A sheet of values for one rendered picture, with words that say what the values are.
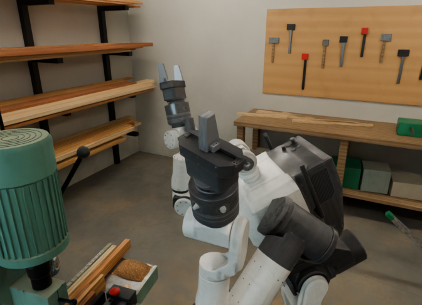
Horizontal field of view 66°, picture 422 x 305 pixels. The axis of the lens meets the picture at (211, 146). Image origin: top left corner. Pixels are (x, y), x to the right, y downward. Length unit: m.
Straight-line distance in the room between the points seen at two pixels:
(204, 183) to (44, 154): 0.44
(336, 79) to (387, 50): 0.52
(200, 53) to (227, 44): 0.39
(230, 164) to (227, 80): 3.59
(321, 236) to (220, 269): 0.25
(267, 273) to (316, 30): 3.16
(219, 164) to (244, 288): 0.38
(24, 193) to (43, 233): 0.12
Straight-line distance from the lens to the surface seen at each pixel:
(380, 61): 3.65
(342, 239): 1.22
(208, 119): 0.48
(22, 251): 0.93
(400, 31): 3.67
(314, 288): 1.17
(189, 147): 0.52
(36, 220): 0.89
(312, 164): 0.92
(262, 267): 0.78
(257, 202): 0.87
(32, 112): 3.17
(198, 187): 0.56
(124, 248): 1.39
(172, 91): 1.14
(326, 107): 3.79
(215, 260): 0.70
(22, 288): 1.11
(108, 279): 1.31
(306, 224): 0.78
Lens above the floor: 1.74
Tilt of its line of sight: 20 degrees down
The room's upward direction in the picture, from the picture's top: straight up
